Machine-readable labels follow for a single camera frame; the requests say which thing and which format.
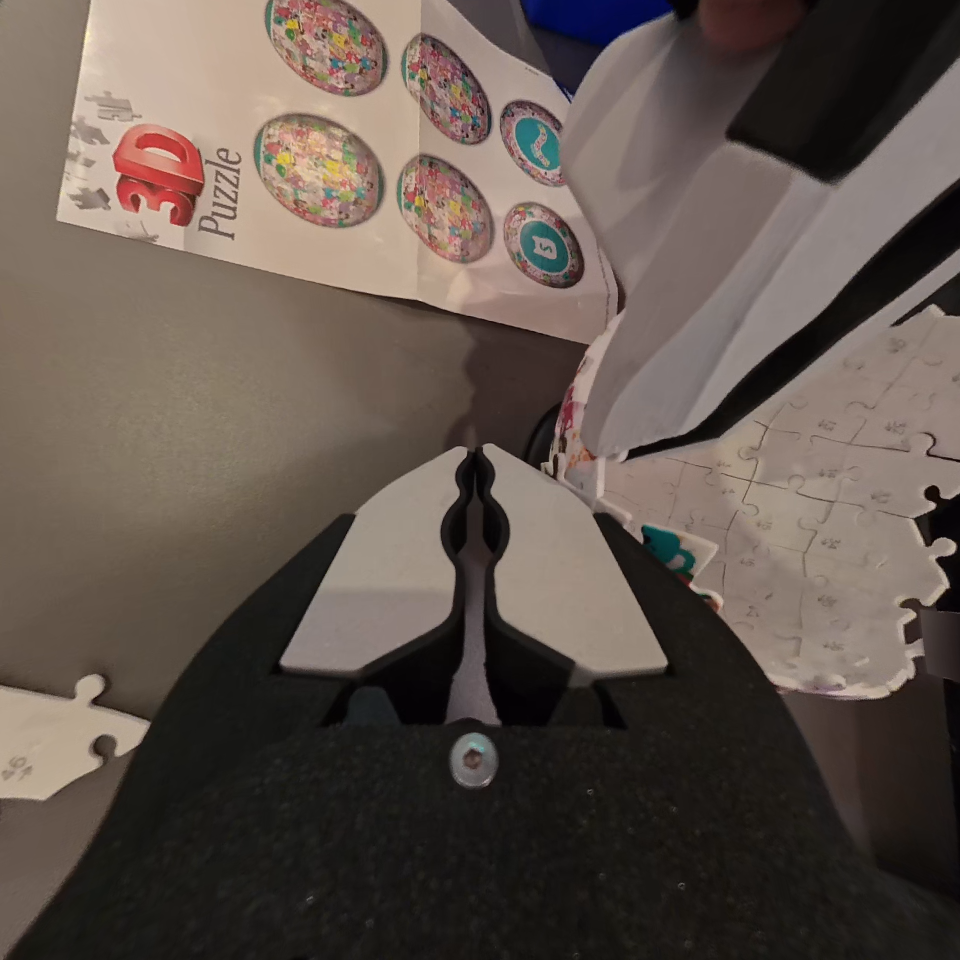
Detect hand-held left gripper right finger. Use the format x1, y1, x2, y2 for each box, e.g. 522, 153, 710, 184
478, 442, 670, 723

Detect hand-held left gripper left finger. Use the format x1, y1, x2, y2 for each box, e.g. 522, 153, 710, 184
277, 447, 477, 723

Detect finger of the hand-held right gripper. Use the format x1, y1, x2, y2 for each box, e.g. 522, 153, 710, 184
581, 82, 960, 460

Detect black round ball stand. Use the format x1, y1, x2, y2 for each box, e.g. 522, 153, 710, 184
523, 403, 565, 468

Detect colourful puzzle ball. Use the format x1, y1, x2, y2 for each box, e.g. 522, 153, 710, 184
540, 303, 960, 699

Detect puzzle piece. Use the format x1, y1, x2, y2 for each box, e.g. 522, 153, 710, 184
0, 673, 151, 802

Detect puzzle instruction leaflet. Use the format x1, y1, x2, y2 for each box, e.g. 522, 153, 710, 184
56, 0, 620, 346

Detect person's right hand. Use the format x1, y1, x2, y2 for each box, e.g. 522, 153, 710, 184
701, 0, 815, 50

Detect blue plastic bin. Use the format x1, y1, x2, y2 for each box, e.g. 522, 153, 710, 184
521, 0, 676, 48

